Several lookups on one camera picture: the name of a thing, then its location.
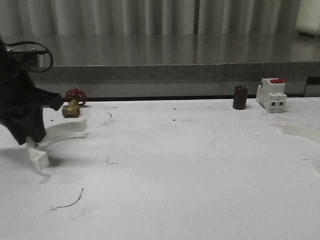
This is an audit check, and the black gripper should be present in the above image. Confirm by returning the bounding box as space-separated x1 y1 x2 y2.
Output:
0 41 63 145

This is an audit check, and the white half-ring clamp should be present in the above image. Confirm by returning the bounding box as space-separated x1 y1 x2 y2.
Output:
26 118 88 171
279 120 320 177

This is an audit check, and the brass valve red handwheel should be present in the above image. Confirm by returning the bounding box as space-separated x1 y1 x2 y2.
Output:
62 88 88 118

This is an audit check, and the grey pleated curtain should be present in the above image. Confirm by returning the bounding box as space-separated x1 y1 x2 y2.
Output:
0 0 300 37

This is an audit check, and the grey stone countertop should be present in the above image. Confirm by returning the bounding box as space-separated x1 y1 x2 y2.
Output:
0 33 320 100

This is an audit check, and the dark brown cylindrical capacitor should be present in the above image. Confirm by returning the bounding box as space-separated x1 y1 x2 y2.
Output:
232 86 248 110

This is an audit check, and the white rice cooker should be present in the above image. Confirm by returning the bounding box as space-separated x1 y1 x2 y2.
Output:
295 0 320 37

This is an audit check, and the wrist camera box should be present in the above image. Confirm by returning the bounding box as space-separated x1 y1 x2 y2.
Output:
7 48 45 68

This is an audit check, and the white circuit breaker red switch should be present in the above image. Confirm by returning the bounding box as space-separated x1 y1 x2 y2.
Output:
256 77 287 113

